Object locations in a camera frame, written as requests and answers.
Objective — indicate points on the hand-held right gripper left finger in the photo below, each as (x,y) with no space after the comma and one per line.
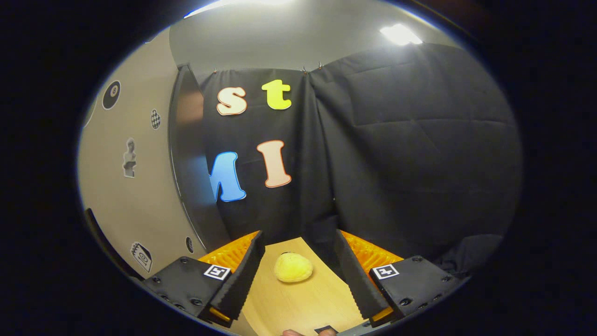
(242,280)

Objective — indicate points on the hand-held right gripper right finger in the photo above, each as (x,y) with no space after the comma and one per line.
(359,284)

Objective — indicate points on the yellow plush toy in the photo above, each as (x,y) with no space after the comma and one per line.
(293,268)

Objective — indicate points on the black backdrop cloth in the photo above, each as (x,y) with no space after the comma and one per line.
(410,154)

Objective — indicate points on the ceiling light panel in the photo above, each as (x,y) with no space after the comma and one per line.
(400,35)

